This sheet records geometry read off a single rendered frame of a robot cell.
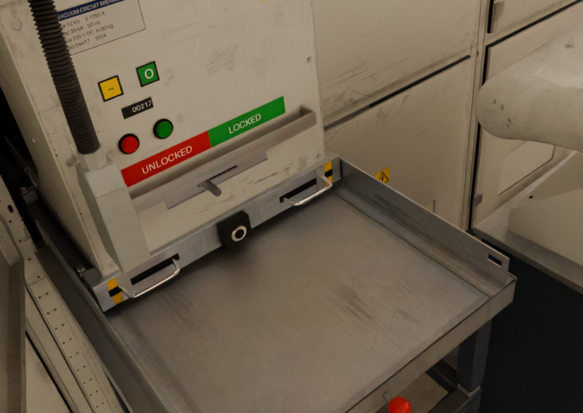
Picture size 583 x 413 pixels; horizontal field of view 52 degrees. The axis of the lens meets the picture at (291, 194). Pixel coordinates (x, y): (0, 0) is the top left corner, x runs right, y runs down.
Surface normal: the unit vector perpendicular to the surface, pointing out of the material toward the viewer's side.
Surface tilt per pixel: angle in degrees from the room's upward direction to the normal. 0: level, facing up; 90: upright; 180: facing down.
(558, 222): 90
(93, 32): 90
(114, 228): 90
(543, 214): 90
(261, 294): 0
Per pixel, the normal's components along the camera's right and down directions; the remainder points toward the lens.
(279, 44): 0.60, 0.44
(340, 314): -0.11, -0.79
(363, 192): -0.79, 0.44
